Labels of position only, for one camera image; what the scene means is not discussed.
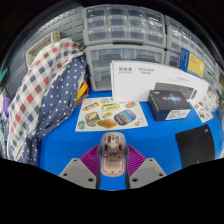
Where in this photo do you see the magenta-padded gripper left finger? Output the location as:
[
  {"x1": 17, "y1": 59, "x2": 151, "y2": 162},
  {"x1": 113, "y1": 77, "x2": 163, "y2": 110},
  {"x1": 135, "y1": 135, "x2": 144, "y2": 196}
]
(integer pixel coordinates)
[{"x1": 59, "y1": 144, "x2": 102, "y2": 190}]

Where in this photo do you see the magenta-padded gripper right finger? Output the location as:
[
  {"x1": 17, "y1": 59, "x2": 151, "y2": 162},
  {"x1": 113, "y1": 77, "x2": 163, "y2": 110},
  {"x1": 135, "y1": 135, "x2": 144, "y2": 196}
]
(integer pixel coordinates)
[{"x1": 125, "y1": 144, "x2": 167, "y2": 190}]

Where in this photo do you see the translucent pink computer mouse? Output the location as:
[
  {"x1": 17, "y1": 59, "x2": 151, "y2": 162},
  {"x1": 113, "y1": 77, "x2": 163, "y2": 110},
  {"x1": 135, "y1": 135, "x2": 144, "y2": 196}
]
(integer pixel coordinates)
[{"x1": 99, "y1": 131, "x2": 129, "y2": 178}]

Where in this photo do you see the black mouse pad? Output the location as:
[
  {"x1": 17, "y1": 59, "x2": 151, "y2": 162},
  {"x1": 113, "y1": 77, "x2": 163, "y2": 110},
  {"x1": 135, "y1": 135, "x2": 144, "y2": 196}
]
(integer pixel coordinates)
[{"x1": 175, "y1": 123, "x2": 217, "y2": 169}]

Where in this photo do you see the cartoon sticker sheet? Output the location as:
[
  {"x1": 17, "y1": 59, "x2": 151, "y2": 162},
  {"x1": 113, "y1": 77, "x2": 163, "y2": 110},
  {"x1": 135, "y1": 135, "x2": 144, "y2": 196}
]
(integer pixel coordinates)
[
  {"x1": 74, "y1": 96, "x2": 149, "y2": 133},
  {"x1": 192, "y1": 101, "x2": 214, "y2": 124}
]

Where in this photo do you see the small dark blue box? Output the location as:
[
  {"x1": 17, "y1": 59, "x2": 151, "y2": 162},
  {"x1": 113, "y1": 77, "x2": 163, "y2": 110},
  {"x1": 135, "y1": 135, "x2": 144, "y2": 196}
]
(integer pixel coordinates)
[{"x1": 147, "y1": 89, "x2": 192, "y2": 122}]

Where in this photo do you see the yellow plastic object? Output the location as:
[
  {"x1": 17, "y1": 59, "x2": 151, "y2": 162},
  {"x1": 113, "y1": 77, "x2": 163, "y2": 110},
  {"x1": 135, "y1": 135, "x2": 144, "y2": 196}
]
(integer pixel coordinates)
[{"x1": 75, "y1": 80, "x2": 90, "y2": 108}]

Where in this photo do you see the red blue checkered cloth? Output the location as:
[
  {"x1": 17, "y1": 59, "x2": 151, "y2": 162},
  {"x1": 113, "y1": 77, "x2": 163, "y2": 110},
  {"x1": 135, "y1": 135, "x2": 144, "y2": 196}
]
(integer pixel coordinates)
[{"x1": 6, "y1": 38, "x2": 87, "y2": 158}]

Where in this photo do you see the long white keyboard box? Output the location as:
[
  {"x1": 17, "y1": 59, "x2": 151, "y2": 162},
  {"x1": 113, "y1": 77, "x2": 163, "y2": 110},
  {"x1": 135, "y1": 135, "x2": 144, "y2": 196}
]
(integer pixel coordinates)
[{"x1": 110, "y1": 59, "x2": 210, "y2": 104}]

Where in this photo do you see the yellow blue-framed card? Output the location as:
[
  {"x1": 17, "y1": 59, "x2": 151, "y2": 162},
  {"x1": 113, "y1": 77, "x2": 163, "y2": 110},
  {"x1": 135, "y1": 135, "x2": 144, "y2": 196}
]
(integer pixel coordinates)
[{"x1": 178, "y1": 47, "x2": 206, "y2": 80}]

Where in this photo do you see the white woven basket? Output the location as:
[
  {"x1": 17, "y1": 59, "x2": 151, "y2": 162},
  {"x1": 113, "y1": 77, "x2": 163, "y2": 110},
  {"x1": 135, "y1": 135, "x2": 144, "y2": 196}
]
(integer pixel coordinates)
[{"x1": 25, "y1": 31, "x2": 62, "y2": 69}]

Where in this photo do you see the grey pegboard panel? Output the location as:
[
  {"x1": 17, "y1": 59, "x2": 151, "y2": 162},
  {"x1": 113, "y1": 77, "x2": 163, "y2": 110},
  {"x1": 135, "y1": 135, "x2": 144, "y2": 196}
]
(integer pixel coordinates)
[{"x1": 6, "y1": 7, "x2": 86, "y2": 91}]

